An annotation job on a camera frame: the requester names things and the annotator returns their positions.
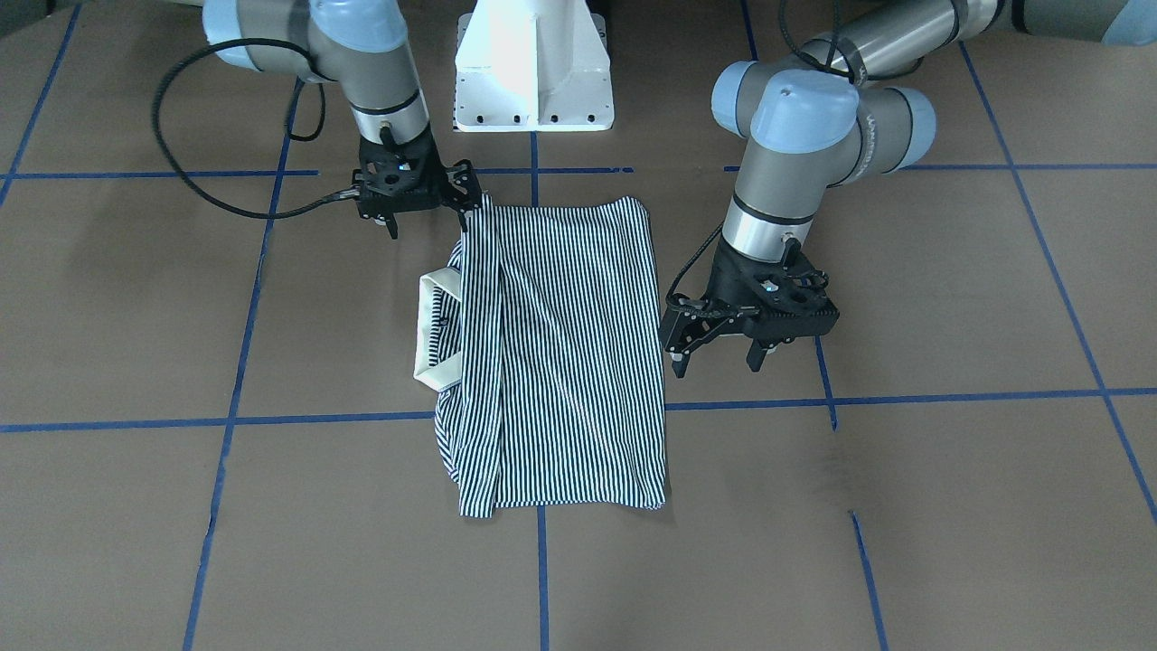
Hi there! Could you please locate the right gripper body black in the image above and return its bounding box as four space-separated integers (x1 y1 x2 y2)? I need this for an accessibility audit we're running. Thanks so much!
353 127 447 241

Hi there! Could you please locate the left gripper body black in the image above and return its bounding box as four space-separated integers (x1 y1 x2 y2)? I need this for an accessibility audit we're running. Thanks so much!
705 238 840 372

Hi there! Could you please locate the striped polo shirt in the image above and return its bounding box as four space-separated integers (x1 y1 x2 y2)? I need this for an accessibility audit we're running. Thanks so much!
414 197 666 518

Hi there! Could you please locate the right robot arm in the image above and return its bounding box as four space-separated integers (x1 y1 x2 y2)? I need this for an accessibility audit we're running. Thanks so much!
202 1 449 235

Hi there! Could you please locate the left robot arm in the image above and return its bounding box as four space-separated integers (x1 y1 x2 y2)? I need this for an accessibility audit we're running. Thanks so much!
664 1 1154 373

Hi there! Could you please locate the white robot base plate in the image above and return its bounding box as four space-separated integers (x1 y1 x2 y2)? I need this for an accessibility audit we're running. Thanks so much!
452 1 616 133

